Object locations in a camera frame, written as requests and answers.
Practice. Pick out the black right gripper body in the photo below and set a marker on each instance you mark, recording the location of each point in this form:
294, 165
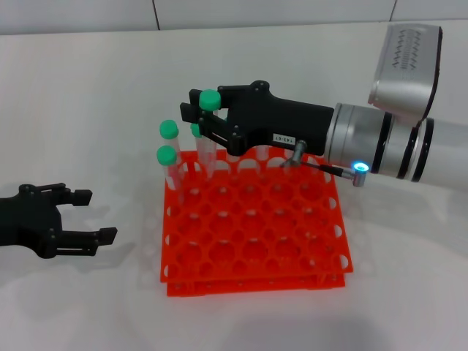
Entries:
285, 120

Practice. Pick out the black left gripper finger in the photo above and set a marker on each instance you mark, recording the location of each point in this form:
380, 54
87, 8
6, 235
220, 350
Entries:
82, 197
108, 235

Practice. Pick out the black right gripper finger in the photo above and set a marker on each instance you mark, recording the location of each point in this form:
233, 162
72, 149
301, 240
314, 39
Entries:
237, 89
189, 113

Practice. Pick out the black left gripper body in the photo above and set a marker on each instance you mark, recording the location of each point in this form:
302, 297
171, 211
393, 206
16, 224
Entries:
25, 223

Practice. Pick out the orange test tube rack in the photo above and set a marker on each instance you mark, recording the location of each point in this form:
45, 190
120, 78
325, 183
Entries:
204, 223

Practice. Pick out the silver plug on right gripper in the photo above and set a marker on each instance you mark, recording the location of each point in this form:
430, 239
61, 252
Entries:
300, 149

